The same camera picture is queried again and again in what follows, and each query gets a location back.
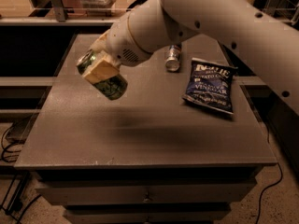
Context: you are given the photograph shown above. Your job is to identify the upper drawer with knob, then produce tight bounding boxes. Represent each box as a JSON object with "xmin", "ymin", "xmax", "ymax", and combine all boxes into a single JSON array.
[{"xmin": 36, "ymin": 178, "xmax": 256, "ymax": 206}]

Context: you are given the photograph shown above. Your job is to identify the blue potato chip bag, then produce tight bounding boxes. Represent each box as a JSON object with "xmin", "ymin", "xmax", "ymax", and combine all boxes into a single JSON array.
[{"xmin": 182, "ymin": 58, "xmax": 237, "ymax": 115}]

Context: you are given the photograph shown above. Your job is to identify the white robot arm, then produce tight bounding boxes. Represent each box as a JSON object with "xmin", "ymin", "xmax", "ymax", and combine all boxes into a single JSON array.
[{"xmin": 91, "ymin": 0, "xmax": 299, "ymax": 114}]

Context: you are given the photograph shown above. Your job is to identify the black power cable right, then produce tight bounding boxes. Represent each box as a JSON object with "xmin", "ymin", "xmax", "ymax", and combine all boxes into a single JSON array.
[{"xmin": 254, "ymin": 133, "xmax": 284, "ymax": 224}]

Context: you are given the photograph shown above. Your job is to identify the lower drawer with knob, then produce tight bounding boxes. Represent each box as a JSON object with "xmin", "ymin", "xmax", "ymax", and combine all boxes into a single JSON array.
[{"xmin": 64, "ymin": 204, "xmax": 231, "ymax": 224}]

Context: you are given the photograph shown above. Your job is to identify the grey drawer cabinet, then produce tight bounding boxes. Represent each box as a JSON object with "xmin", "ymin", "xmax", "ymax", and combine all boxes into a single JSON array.
[{"xmin": 16, "ymin": 35, "xmax": 276, "ymax": 211}]

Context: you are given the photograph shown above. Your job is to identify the green soda can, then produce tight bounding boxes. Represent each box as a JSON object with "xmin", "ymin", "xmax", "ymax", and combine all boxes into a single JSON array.
[{"xmin": 77, "ymin": 49, "xmax": 128, "ymax": 100}]

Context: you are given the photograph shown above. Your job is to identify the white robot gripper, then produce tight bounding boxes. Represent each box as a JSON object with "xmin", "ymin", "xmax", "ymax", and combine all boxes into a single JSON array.
[{"xmin": 82, "ymin": 12, "xmax": 151, "ymax": 84}]

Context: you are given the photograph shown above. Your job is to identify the blue silver energy drink can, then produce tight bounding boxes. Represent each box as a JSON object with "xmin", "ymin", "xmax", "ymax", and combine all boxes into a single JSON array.
[{"xmin": 165, "ymin": 44, "xmax": 182, "ymax": 72}]

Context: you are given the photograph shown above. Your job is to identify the black cables on left floor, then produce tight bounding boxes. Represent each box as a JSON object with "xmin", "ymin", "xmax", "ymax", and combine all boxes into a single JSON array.
[{"xmin": 0, "ymin": 121, "xmax": 43, "ymax": 224}]

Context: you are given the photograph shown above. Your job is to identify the grey metal shelf rail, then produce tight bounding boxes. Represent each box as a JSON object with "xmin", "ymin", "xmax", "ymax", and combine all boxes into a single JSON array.
[{"xmin": 0, "ymin": 0, "xmax": 299, "ymax": 27}]

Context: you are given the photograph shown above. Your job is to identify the drawer with knob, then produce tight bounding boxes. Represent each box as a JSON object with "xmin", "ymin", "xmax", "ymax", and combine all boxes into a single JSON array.
[
  {"xmin": 36, "ymin": 178, "xmax": 256, "ymax": 206},
  {"xmin": 64, "ymin": 204, "xmax": 231, "ymax": 224}
]

